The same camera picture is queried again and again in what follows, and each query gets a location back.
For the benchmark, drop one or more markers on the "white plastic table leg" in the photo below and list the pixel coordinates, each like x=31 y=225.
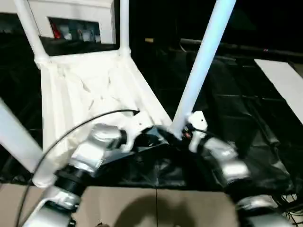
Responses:
x=30 y=30
x=203 y=59
x=124 y=23
x=16 y=137

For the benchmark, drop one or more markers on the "white plastic table top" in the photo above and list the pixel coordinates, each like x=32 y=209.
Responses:
x=71 y=82

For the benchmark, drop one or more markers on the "black mat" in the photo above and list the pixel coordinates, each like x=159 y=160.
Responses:
x=236 y=106

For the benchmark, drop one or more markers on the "small yellow label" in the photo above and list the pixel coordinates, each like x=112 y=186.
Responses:
x=149 y=40

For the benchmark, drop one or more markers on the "white flat board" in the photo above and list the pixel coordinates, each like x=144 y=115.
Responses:
x=281 y=80

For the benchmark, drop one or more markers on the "white glass-door cabinet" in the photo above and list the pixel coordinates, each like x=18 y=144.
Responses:
x=78 y=9

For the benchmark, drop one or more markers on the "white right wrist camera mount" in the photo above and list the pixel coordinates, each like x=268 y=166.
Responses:
x=198 y=118

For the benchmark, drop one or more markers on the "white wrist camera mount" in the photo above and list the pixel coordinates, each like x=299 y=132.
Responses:
x=135 y=125
x=198 y=118

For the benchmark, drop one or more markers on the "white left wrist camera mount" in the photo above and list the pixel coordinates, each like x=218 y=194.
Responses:
x=135 y=125

